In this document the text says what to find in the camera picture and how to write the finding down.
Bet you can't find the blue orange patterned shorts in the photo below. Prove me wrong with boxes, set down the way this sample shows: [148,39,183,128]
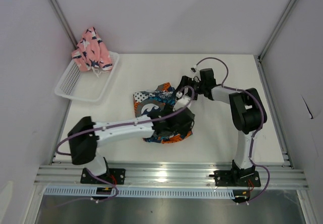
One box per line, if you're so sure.
[133,82,192,144]

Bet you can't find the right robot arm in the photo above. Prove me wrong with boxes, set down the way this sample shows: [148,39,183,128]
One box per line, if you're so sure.
[177,68,267,186]

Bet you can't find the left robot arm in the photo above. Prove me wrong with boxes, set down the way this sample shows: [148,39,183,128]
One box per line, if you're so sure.
[68,108,195,184]

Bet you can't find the pink star patterned shorts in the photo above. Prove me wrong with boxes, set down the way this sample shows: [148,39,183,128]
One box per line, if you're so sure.
[71,27,114,76]

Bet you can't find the white plastic basket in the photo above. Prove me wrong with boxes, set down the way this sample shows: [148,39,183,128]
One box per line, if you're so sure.
[55,51,120,103]

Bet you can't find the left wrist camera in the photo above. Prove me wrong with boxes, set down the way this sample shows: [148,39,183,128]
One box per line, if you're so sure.
[173,92,192,111]

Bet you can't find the right aluminium frame post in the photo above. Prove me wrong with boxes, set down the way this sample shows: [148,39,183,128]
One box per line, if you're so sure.
[257,0,299,63]

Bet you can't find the aluminium frame post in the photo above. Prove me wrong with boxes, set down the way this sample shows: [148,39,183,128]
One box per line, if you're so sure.
[48,0,77,49]
[257,0,299,63]

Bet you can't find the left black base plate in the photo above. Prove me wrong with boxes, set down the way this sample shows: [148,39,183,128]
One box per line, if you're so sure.
[80,168,126,185]

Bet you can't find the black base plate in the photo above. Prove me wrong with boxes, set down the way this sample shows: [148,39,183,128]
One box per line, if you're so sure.
[209,166,261,187]
[80,168,126,185]

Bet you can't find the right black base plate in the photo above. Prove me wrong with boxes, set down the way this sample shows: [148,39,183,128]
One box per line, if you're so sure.
[209,166,261,187]

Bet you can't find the white slotted cable duct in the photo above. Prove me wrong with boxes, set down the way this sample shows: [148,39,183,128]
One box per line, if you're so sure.
[44,186,234,199]

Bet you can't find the aluminium mounting rail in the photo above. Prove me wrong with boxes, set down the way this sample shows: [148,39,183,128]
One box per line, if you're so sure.
[34,162,309,190]

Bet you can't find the left aluminium frame post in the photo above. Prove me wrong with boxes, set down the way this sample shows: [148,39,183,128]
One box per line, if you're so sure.
[48,0,77,49]

